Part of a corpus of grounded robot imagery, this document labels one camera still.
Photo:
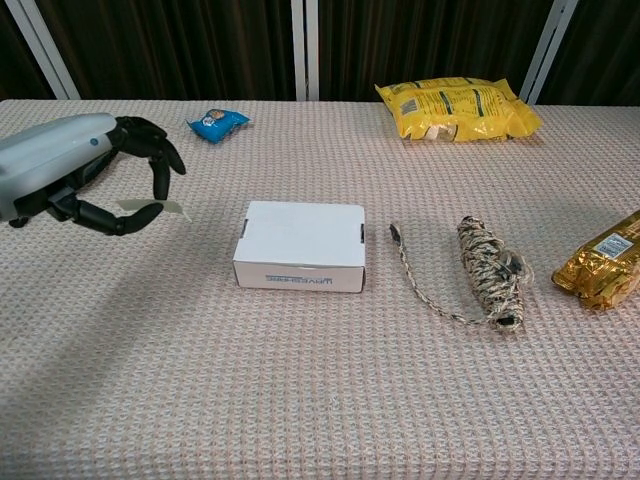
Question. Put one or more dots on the left robot hand grey black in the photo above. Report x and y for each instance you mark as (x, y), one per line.
(55, 150)

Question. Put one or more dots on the pale green translucent strip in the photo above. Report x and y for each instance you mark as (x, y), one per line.
(176, 210)

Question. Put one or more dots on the white cardboard box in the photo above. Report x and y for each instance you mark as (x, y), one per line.
(300, 235)

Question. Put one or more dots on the dark pleated curtain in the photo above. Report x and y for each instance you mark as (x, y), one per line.
(175, 45)

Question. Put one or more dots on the small blue snack packet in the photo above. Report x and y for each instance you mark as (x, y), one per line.
(215, 125)

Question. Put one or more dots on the beige waffle tablecloth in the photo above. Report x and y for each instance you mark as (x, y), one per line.
(320, 390)

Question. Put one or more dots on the large yellow snack bag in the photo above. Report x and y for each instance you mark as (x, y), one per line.
(460, 112)

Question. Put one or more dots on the gold foil snack package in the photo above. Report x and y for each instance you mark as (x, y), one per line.
(600, 270)

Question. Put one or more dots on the white metal frame post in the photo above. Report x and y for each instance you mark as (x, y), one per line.
(50, 55)
(547, 50)
(305, 50)

